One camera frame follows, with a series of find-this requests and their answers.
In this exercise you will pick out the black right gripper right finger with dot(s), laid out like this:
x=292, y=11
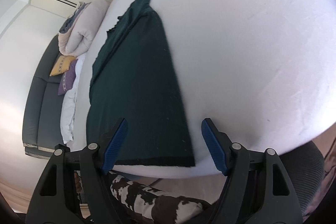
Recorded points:
x=258, y=188

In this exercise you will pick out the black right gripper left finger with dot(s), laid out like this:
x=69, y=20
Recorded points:
x=55, y=200

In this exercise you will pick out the dark green knit sweater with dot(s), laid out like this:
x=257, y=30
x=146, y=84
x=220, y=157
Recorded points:
x=133, y=77

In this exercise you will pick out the dark grey bed headboard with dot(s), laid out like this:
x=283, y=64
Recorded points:
x=41, y=121

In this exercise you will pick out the brown white patterned cloth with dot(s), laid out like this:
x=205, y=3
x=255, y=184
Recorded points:
x=141, y=203

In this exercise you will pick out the white pillow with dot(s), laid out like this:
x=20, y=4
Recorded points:
x=68, y=106

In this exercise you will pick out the purple patterned cushion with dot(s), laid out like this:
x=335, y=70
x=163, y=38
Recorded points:
x=67, y=79

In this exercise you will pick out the yellow patterned cushion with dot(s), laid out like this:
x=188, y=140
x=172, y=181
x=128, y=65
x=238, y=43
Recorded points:
x=62, y=65

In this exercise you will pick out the folded beige duvet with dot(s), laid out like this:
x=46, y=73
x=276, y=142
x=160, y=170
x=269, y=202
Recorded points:
x=79, y=30

